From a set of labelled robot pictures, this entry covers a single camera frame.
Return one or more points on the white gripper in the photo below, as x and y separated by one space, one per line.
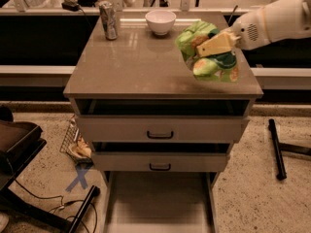
250 32

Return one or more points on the green rice chip bag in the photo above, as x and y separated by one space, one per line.
221 67

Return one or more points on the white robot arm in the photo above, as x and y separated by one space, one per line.
277 21

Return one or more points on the grey drawer cabinet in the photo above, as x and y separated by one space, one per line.
141 75

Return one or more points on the top drawer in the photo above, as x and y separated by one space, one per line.
133 129

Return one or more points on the middle drawer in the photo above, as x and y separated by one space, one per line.
180 162

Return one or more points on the open bottom drawer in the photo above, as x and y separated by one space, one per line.
159 202

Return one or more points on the white bowl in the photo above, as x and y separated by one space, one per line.
160 21

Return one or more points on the silver drink can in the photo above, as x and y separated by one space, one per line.
108 18

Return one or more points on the black stand leg right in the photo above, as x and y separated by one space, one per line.
280 147

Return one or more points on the black power adapter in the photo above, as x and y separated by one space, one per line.
70 6

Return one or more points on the blue tape cross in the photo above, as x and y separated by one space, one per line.
81 170

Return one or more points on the black stand base left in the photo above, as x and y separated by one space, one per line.
20 142

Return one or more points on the black top drawer handle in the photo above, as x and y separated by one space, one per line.
160 136

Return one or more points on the black drawer handle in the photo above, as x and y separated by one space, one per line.
160 136
160 167

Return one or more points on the black middle drawer handle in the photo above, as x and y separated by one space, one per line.
160 167

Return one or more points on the wire basket with items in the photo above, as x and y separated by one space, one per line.
74 145

